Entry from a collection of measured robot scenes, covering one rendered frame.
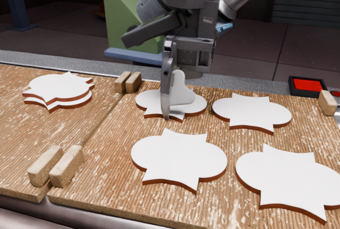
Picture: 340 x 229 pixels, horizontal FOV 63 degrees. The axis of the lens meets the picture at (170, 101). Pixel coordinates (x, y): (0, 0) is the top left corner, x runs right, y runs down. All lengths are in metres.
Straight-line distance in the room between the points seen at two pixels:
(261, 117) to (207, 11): 0.21
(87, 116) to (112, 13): 0.57
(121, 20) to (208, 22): 0.60
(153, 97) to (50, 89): 0.21
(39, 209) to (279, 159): 0.34
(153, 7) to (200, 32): 0.53
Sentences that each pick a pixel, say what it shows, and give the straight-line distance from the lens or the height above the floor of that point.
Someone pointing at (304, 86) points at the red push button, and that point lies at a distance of 0.70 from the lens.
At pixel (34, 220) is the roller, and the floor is 0.92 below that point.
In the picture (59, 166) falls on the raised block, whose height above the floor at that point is 0.96.
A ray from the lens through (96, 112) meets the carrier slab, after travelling 0.54.
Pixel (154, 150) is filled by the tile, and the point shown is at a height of 0.95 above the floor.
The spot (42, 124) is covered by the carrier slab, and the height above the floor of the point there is 0.94.
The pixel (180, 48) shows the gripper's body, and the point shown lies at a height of 1.07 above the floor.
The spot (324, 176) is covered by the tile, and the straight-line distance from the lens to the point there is 0.43.
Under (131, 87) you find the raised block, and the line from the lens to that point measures 0.59.
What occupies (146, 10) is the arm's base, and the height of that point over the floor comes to 1.01.
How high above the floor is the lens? 1.22
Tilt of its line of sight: 30 degrees down
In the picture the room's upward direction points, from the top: straight up
